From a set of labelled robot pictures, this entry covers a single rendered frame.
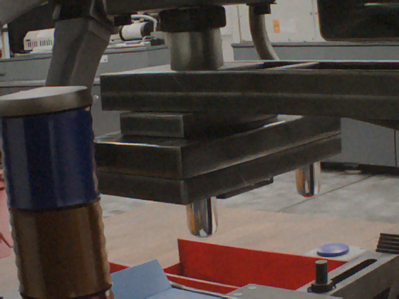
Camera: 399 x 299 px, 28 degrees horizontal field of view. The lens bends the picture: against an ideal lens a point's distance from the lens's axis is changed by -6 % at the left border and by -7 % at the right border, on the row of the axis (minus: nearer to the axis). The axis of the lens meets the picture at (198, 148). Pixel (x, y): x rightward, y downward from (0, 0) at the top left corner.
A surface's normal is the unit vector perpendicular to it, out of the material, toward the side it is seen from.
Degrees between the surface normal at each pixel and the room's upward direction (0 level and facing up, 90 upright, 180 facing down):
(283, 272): 90
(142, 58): 90
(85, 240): 104
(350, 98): 90
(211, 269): 90
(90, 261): 76
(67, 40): 61
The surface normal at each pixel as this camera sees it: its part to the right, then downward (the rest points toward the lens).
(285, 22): -0.71, 0.17
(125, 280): 0.60, -0.45
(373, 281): 0.74, 0.04
